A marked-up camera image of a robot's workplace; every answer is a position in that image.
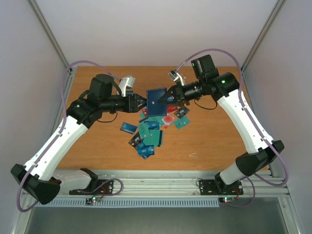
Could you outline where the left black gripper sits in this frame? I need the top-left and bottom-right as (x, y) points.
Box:
(101, 93), (150, 114)

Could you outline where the navy blue card holder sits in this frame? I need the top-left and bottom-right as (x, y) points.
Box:
(147, 88), (167, 117)

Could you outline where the blue card bottom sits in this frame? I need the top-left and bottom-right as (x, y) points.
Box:
(137, 145), (155, 159)

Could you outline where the blue card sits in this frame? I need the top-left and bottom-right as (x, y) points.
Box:
(144, 121), (160, 130)
(120, 122), (137, 135)
(137, 145), (155, 159)

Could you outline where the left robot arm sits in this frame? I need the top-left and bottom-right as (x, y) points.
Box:
(11, 74), (146, 205)

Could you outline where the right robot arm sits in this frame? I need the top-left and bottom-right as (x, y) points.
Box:
(158, 55), (285, 194)

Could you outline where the red VIP card left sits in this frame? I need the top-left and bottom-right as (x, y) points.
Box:
(142, 108), (148, 117)

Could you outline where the red vip card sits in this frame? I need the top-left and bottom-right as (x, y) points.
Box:
(167, 105), (179, 113)
(142, 108), (148, 117)

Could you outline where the red VIP card right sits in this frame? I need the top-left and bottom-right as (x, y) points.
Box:
(167, 105), (179, 113)

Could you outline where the black card right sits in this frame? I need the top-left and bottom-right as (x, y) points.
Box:
(174, 106), (190, 119)

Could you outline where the black card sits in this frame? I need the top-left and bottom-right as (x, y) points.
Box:
(174, 106), (190, 119)
(128, 132), (143, 148)

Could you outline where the white red card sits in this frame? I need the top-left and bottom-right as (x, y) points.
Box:
(162, 114), (175, 129)

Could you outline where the green card right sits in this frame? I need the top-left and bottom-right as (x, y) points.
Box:
(174, 116), (190, 129)

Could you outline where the blue card centre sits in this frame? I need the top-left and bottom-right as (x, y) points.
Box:
(144, 121), (160, 130)

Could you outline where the green card centre left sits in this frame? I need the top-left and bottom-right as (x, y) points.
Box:
(138, 123), (151, 139)

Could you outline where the blue card left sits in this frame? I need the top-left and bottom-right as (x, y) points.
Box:
(120, 122), (137, 135)

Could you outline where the black card lower left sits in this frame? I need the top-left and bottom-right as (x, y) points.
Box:
(128, 132), (143, 148)

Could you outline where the green card with stripe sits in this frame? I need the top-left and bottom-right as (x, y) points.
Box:
(143, 130), (163, 147)

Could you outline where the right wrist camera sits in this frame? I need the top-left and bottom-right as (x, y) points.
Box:
(168, 70), (185, 86)

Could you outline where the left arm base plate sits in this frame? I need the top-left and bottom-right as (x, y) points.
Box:
(69, 179), (114, 195)

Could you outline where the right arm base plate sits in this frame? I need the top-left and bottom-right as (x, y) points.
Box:
(195, 178), (244, 196)

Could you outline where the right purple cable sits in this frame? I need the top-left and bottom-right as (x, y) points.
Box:
(174, 48), (290, 208)

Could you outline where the grey slotted cable duct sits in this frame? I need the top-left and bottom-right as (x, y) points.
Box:
(36, 197), (219, 208)

